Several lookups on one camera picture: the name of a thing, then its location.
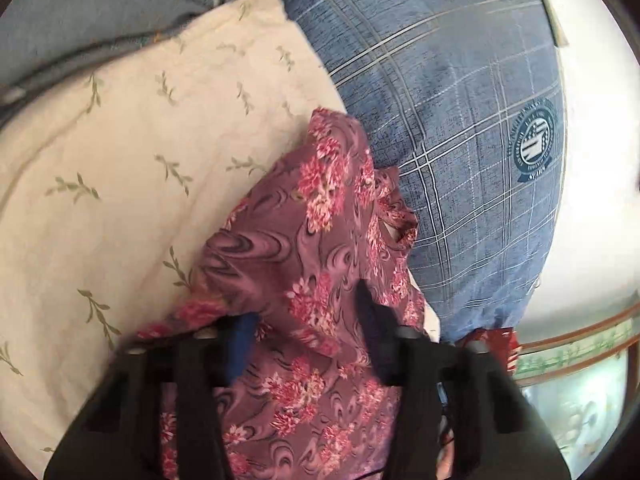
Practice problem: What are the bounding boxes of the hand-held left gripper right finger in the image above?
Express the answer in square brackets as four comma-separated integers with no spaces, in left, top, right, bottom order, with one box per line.
[356,280,568,480]

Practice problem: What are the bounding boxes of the grey blue cloth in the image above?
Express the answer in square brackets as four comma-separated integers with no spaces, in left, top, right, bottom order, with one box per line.
[0,0,266,126]

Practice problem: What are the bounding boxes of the blue plaid quilt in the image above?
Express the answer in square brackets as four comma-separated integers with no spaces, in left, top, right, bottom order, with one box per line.
[240,0,567,346]

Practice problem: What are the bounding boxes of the cream leaf-print bedsheet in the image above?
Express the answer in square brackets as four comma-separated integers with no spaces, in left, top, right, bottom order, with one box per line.
[0,0,351,467]

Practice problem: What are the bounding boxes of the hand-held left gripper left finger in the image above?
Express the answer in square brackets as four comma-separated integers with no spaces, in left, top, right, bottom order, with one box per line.
[44,312,257,480]

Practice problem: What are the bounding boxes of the maroon floral garment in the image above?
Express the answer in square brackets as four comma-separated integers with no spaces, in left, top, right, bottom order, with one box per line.
[135,107,442,480]

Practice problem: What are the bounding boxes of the red cloth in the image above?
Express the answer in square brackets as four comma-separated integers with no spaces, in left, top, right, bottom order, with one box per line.
[459,326,522,377]

